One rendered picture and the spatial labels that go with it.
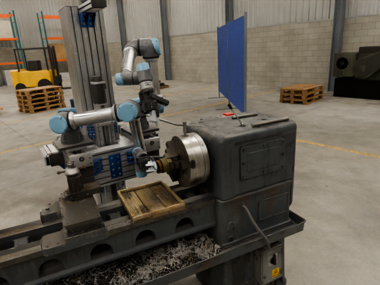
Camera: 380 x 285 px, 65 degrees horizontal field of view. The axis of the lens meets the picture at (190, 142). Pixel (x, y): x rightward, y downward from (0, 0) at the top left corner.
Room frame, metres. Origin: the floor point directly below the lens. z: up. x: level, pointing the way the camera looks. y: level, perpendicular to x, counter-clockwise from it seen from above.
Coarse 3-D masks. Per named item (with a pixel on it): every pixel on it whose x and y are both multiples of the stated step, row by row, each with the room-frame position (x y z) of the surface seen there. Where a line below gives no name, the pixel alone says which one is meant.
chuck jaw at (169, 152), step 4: (172, 140) 1.73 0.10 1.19; (168, 144) 1.70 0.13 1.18; (172, 144) 1.71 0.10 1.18; (168, 148) 1.69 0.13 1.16; (172, 148) 1.69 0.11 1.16; (168, 152) 1.67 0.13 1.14; (172, 152) 1.68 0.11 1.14; (176, 152) 1.68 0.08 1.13; (164, 156) 1.66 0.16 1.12; (168, 156) 1.65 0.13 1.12; (172, 156) 1.66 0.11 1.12; (176, 156) 1.67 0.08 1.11
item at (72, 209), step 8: (64, 200) 1.46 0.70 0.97; (88, 200) 1.45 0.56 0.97; (64, 208) 1.37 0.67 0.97; (72, 208) 1.37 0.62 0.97; (80, 208) 1.36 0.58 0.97; (88, 208) 1.36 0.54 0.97; (64, 216) 1.29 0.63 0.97; (72, 216) 1.29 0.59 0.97; (80, 216) 1.29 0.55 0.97; (88, 216) 1.28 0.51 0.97; (96, 216) 1.28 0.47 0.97; (64, 224) 1.26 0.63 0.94; (72, 224) 1.22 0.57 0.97; (80, 224) 1.23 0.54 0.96; (88, 224) 1.25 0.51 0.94; (96, 224) 1.26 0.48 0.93; (72, 232) 1.22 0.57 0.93
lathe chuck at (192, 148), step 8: (176, 136) 1.68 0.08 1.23; (192, 136) 1.66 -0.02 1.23; (176, 144) 1.68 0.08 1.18; (184, 144) 1.59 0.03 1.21; (192, 144) 1.60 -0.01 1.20; (184, 152) 1.58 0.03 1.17; (192, 152) 1.56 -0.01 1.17; (200, 152) 1.58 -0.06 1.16; (200, 160) 1.56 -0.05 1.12; (200, 168) 1.55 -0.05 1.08; (184, 176) 1.60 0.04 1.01; (192, 176) 1.53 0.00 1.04; (200, 176) 1.56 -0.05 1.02; (184, 184) 1.61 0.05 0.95; (192, 184) 1.58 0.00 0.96
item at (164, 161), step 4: (160, 160) 1.61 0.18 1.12; (164, 160) 1.61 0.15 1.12; (168, 160) 1.62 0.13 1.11; (156, 164) 1.64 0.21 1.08; (160, 164) 1.58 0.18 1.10; (164, 164) 1.59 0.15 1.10; (168, 164) 1.59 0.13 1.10; (160, 168) 1.57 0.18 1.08; (164, 168) 1.58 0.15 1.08; (168, 168) 1.59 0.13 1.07; (160, 172) 1.58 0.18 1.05; (164, 172) 1.60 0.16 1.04
